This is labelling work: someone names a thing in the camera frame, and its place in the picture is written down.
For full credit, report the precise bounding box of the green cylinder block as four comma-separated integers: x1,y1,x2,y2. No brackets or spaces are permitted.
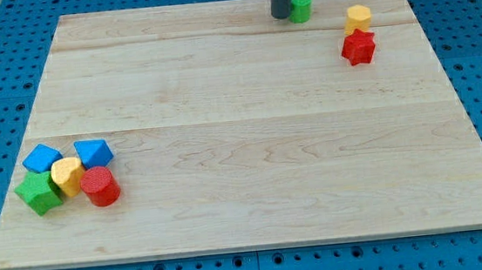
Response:
289,0,312,24

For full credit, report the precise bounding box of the wooden board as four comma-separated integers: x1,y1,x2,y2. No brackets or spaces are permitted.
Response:
0,0,482,270

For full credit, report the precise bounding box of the red star block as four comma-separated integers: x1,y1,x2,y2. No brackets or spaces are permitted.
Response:
342,29,376,66

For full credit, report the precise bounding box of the red cylinder block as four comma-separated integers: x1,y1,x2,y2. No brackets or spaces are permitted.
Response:
80,166,121,207

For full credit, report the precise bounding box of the blue triangle block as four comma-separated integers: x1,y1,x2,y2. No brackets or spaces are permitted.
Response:
74,139,114,170

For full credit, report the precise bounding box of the yellow hexagon block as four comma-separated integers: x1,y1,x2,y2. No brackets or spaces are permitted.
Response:
344,4,372,36

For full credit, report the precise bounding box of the yellow heart block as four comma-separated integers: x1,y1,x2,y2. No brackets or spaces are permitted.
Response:
51,157,85,198

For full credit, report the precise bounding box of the blue cube block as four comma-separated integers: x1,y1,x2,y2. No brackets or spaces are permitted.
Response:
22,144,63,173

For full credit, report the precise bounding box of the green star block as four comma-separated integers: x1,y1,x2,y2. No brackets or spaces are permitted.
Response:
14,171,64,216

